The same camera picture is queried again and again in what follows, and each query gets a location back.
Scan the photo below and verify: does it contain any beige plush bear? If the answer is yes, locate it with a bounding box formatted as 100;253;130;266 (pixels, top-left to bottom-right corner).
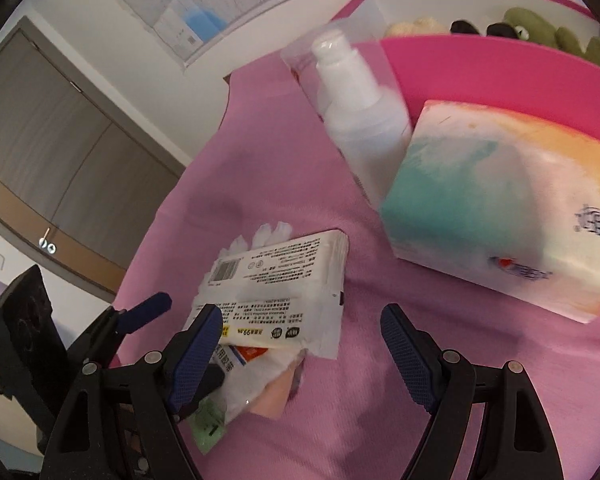
384;16;450;38

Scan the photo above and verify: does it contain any white spray bottle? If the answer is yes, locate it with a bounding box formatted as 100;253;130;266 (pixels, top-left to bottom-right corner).
279;18;414;212

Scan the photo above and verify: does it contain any white wet wipes pack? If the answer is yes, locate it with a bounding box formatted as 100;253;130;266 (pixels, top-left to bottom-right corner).
185;230;349;360

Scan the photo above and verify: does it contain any black soft cloth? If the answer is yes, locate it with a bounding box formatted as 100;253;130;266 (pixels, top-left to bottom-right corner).
448;18;522;40

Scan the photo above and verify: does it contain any green white wipes pouch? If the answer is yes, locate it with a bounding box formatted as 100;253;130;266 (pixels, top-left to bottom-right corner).
187;344;306;454

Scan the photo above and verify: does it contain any pink cardboard box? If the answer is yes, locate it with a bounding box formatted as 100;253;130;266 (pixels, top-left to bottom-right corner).
337;0;600;140

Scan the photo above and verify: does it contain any green plush turtle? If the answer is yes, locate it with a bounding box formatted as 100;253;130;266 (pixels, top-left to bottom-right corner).
504;8;600;66

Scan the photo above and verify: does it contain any grey brown wardrobe door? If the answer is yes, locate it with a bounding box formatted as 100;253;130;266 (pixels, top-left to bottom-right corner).
0;18;184;300

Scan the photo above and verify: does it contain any pastel tissue pack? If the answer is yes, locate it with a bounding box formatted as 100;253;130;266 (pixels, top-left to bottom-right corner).
380;101;600;323

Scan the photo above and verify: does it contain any pink bed sheet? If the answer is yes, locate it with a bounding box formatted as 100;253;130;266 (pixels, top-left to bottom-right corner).
114;53;600;479

